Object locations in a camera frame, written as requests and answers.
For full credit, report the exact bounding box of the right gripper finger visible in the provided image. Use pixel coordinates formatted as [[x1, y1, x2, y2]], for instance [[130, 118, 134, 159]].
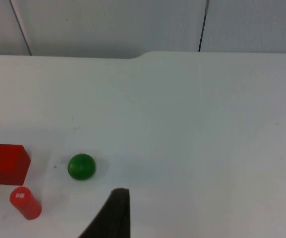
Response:
[[77, 187, 131, 238]]

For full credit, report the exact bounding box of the red cube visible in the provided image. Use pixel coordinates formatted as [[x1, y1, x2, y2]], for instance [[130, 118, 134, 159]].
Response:
[[0, 143, 32, 186]]

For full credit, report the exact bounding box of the red cylinder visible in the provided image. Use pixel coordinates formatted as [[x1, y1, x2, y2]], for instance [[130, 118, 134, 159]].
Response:
[[9, 186, 43, 221]]

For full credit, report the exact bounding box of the green ball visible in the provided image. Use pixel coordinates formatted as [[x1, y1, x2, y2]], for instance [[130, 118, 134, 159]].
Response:
[[67, 153, 97, 181]]

